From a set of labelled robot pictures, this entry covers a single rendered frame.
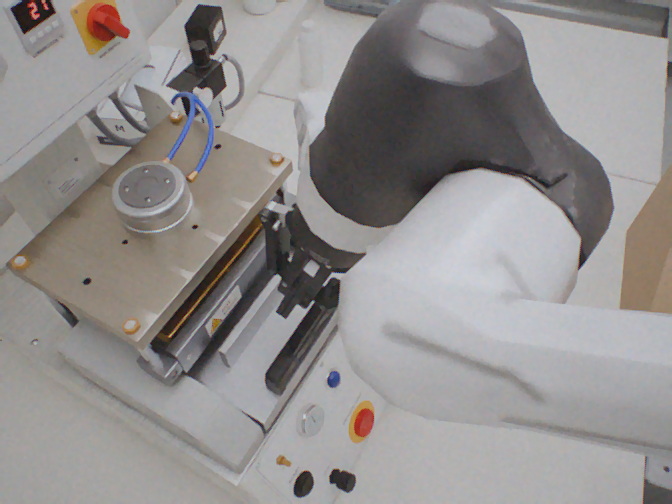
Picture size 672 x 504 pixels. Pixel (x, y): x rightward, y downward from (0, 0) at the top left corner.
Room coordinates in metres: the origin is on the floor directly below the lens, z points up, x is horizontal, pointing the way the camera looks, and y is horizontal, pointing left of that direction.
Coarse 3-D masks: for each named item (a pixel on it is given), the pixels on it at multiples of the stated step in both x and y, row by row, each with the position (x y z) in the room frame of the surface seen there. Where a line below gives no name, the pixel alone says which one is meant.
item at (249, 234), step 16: (256, 224) 0.42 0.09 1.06; (240, 240) 0.39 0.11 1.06; (224, 256) 0.37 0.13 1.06; (240, 256) 0.38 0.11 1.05; (208, 272) 0.35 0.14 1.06; (224, 272) 0.35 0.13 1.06; (208, 288) 0.33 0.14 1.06; (192, 304) 0.31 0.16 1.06; (176, 320) 0.29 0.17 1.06; (160, 336) 0.28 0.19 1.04
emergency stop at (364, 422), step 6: (366, 408) 0.28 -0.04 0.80; (360, 414) 0.27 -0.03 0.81; (366, 414) 0.27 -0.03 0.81; (372, 414) 0.27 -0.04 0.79; (360, 420) 0.26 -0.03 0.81; (366, 420) 0.26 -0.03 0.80; (372, 420) 0.27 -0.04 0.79; (354, 426) 0.26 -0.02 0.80; (360, 426) 0.25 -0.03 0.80; (366, 426) 0.26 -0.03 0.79; (372, 426) 0.26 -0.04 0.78; (360, 432) 0.25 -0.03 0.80; (366, 432) 0.25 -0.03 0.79
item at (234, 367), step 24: (312, 264) 0.42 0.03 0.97; (264, 288) 0.36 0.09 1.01; (240, 312) 0.35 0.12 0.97; (264, 312) 0.34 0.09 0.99; (336, 312) 0.34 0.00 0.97; (216, 336) 0.32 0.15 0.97; (240, 336) 0.30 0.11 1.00; (264, 336) 0.31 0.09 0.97; (288, 336) 0.31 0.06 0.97; (216, 360) 0.28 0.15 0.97; (240, 360) 0.28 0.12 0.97; (264, 360) 0.28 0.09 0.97; (312, 360) 0.29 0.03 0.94; (216, 384) 0.25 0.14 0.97; (240, 384) 0.25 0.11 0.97; (264, 384) 0.25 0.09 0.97; (288, 384) 0.25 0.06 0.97; (240, 408) 0.23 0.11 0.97; (264, 408) 0.22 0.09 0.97
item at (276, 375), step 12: (312, 312) 0.32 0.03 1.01; (324, 312) 0.32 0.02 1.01; (300, 324) 0.31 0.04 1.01; (312, 324) 0.31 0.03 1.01; (300, 336) 0.29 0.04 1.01; (312, 336) 0.30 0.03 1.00; (288, 348) 0.28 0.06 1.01; (300, 348) 0.28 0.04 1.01; (276, 360) 0.26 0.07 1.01; (288, 360) 0.26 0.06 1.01; (276, 372) 0.25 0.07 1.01; (288, 372) 0.25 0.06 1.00; (276, 384) 0.24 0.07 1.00
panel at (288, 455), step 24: (336, 336) 0.33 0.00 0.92; (336, 360) 0.31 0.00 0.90; (312, 384) 0.27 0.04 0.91; (360, 384) 0.30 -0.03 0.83; (336, 408) 0.26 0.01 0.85; (360, 408) 0.28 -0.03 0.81; (384, 408) 0.30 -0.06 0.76; (288, 432) 0.22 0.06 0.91; (336, 432) 0.24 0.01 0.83; (264, 456) 0.19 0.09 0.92; (288, 456) 0.20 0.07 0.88; (312, 456) 0.20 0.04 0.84; (336, 456) 0.22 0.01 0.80; (264, 480) 0.17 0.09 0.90; (288, 480) 0.17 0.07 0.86
